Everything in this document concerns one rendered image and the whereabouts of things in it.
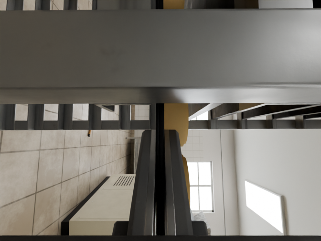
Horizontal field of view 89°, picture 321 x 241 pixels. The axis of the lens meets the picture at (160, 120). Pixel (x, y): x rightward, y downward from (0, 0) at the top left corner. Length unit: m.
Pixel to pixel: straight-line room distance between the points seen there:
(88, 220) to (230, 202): 4.28
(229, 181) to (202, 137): 1.44
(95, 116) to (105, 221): 1.30
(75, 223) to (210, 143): 4.00
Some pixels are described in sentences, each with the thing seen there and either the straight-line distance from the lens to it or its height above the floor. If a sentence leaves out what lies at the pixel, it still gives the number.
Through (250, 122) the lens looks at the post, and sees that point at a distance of 0.58.
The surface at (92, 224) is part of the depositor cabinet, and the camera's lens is 1.78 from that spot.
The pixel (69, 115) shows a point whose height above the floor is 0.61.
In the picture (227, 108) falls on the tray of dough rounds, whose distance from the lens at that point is 0.40.
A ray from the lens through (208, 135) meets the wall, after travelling 5.00.
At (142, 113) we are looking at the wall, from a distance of 4.92.
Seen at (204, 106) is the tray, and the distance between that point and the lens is 0.23.
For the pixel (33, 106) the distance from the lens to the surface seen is 0.64.
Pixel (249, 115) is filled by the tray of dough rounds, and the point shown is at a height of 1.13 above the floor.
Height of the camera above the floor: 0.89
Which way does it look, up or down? level
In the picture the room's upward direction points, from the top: 90 degrees clockwise
